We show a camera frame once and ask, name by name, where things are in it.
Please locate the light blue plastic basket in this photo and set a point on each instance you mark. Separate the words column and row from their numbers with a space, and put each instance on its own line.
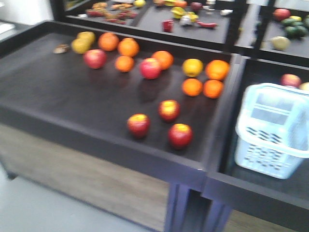
column 272, row 129

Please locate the red yellow apple middle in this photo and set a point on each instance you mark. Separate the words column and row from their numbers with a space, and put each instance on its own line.
column 169, row 110

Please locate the red yellow apple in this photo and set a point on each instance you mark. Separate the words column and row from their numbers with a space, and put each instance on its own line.
column 169, row 110
column 138, row 125
column 180, row 136

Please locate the red yellow apple front left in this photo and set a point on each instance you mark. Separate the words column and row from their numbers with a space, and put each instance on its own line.
column 138, row 125

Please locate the black wooden left produce table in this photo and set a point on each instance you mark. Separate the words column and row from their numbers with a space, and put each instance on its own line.
column 63, row 125

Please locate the red yellow apple front right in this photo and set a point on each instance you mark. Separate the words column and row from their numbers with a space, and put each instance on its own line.
column 180, row 136

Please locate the small orange front left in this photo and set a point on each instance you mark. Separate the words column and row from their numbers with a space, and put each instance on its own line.
column 192, row 87

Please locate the small orange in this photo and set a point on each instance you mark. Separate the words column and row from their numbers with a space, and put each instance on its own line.
column 124, row 64
column 192, row 87
column 213, row 89

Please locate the pink red apple centre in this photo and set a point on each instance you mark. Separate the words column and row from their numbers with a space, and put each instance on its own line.
column 150, row 68

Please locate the pink red apple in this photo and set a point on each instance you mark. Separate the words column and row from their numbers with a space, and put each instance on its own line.
column 150, row 68
column 95, row 58

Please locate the large orange centre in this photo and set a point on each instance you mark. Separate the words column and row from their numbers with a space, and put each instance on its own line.
column 165, row 58

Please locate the large orange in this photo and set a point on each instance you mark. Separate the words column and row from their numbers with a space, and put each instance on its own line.
column 217, row 70
column 165, row 58

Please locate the small orange left centre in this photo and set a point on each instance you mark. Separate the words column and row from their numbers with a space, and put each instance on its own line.
column 124, row 64

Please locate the yellow orange round fruit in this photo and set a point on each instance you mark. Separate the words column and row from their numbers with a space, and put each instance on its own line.
column 192, row 67

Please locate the small orange front right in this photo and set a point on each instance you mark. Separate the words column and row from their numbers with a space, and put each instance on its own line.
column 213, row 89

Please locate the large orange right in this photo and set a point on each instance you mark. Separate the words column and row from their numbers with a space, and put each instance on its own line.
column 217, row 70

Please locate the pink red apple left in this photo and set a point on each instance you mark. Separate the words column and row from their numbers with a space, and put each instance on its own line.
column 95, row 58

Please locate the yellow round fruit left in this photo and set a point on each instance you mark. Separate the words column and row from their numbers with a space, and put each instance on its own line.
column 80, row 46

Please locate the red chili pepper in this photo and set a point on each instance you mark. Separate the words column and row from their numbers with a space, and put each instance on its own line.
column 207, row 25

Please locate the black upper display shelf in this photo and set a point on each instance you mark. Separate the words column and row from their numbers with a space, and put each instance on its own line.
column 244, row 26

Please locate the black right produce table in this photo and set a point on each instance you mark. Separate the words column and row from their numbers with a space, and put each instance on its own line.
column 283, row 202

